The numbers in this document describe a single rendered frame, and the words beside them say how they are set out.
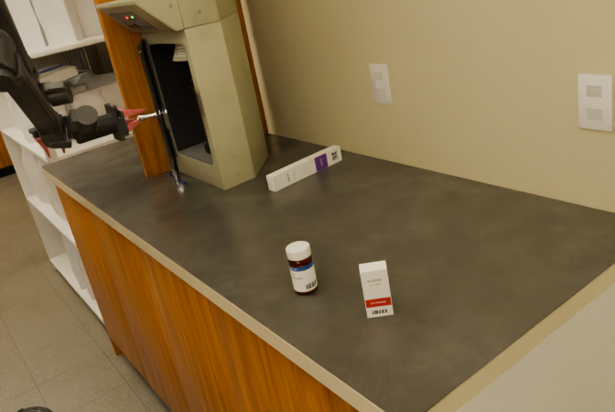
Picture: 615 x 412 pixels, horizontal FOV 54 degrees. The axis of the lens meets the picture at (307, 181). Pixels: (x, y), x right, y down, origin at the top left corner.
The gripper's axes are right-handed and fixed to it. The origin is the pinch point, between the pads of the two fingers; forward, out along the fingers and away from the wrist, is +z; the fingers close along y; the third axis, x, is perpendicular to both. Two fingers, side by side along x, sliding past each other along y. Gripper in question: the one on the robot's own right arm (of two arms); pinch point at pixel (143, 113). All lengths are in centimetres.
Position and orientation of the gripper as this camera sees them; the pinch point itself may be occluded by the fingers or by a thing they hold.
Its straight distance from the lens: 179.1
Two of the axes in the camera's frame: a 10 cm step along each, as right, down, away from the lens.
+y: -1.7, -9.2, -3.5
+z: 7.9, -3.4, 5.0
